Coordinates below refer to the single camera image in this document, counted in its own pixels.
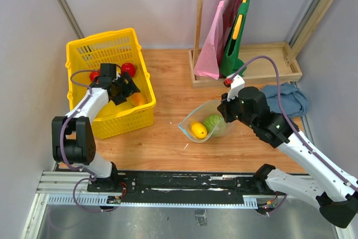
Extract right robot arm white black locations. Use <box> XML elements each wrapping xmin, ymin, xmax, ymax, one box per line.
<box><xmin>218</xmin><ymin>87</ymin><xmax>357</xmax><ymax>228</ymax></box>

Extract orange yellow mango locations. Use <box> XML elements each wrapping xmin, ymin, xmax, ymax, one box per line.
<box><xmin>129</xmin><ymin>92</ymin><xmax>147</xmax><ymax>107</ymax></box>

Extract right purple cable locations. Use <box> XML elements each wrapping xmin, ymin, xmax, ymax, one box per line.
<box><xmin>225</xmin><ymin>55</ymin><xmax>358</xmax><ymax>217</ymax></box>

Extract pink hanging bag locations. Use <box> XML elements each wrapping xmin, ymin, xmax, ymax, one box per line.
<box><xmin>194</xmin><ymin>0</ymin><xmax>224</xmax><ymax>79</ymax></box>

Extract dark red hanging bag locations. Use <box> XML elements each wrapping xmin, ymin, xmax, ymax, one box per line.
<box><xmin>223</xmin><ymin>0</ymin><xmax>241</xmax><ymax>38</ymax></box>

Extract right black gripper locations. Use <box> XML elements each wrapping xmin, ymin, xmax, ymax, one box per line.
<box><xmin>218</xmin><ymin>89</ymin><xmax>257</xmax><ymax>129</ymax></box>

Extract red apple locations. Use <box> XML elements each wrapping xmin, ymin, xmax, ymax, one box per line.
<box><xmin>89</xmin><ymin>70</ymin><xmax>100</xmax><ymax>82</ymax></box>

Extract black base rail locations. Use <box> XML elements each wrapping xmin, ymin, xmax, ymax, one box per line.
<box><xmin>83</xmin><ymin>169</ymin><xmax>289</xmax><ymax>209</ymax></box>

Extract wooden rack tray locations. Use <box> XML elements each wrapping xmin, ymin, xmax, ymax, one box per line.
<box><xmin>187</xmin><ymin>0</ymin><xmax>358</xmax><ymax>88</ymax></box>

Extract yellow plastic basket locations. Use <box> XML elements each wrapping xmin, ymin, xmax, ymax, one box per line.
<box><xmin>65</xmin><ymin>28</ymin><xmax>156</xmax><ymax>139</ymax></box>

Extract green cabbage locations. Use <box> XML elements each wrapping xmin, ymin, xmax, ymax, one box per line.
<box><xmin>202</xmin><ymin>114</ymin><xmax>225</xmax><ymax>133</ymax></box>

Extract green hanging bag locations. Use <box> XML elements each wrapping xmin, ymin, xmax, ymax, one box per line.
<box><xmin>219</xmin><ymin>0</ymin><xmax>250</xmax><ymax>77</ymax></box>

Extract red pomegranate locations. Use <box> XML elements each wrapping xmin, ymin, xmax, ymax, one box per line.
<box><xmin>121</xmin><ymin>62</ymin><xmax>138</xmax><ymax>78</ymax></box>

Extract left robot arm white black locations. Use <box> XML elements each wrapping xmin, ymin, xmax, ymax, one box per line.
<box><xmin>51</xmin><ymin>63</ymin><xmax>140</xmax><ymax>192</ymax></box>

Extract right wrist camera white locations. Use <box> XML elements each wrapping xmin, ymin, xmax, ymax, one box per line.
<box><xmin>224</xmin><ymin>74</ymin><xmax>245</xmax><ymax>101</ymax></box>

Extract clear zip top bag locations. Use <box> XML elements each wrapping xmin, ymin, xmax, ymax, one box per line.
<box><xmin>178</xmin><ymin>100</ymin><xmax>234</xmax><ymax>143</ymax></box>

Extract blue crumpled cloth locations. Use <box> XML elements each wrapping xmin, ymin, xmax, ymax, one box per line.
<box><xmin>261</xmin><ymin>82</ymin><xmax>309</xmax><ymax>118</ymax></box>

